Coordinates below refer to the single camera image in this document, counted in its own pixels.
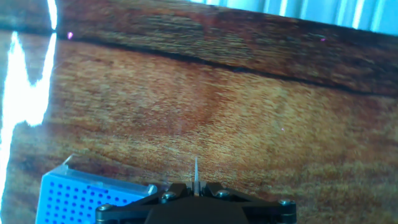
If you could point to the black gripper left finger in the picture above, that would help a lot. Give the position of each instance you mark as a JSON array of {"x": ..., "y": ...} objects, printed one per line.
[{"x": 130, "y": 213}]

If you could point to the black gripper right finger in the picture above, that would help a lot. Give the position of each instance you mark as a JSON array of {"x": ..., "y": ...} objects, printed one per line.
[{"x": 267, "y": 211}]

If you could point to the small clear pipette tip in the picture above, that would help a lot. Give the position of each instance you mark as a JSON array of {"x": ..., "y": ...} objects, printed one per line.
[{"x": 196, "y": 169}]

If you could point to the blue pipette tip rack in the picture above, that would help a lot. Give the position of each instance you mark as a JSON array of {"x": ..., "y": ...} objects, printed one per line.
[{"x": 71, "y": 196}]

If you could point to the glossy wood-grain table mat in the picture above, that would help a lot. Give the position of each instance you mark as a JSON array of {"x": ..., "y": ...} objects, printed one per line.
[{"x": 248, "y": 124}]

